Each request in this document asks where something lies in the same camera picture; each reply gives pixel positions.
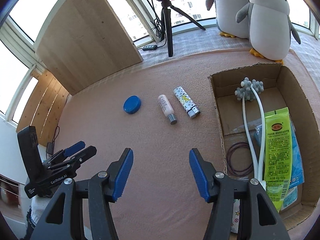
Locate small penguin plush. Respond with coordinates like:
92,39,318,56
235,0,301,63

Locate black cable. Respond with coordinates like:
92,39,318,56
142,0,167,49

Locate black power strip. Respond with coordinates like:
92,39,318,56
142,44,158,51

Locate wooden headboard panel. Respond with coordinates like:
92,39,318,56
34,0,143,95

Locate white grey massager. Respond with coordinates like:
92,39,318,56
234,77,266,188

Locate slatted wooden panel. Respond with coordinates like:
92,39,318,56
16,70,69,146

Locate green yellow cream tube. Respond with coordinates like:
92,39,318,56
264,107,292,211

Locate white patterned lighter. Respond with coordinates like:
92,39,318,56
173,86,200,119

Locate purple hair tie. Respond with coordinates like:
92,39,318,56
226,141,254,176

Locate cardboard box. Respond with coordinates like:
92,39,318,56
209,63,319,230

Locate pink lotion bottle grey cap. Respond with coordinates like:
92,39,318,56
157,94,177,125

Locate blue wet wipes pack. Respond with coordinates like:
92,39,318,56
253,118,306,211

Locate black tripod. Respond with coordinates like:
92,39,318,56
159,0,207,58

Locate blue round lid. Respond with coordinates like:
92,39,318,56
123,95,142,114

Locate black power adapter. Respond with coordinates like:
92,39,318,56
46,142,54,155

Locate patterned tissue pack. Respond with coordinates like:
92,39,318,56
231,199,240,233

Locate large penguin plush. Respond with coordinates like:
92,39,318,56
206,0,249,39

